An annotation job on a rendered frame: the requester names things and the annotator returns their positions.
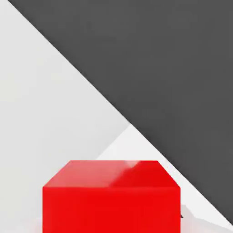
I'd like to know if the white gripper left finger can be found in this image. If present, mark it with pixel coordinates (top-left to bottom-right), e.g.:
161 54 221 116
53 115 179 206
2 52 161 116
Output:
30 217 44 233

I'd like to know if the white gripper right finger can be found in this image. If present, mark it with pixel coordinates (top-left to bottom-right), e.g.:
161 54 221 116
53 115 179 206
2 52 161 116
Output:
180 204 232 233

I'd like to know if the small red cube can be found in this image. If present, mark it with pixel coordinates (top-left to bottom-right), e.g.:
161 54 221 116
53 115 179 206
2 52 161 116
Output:
42 160 181 233

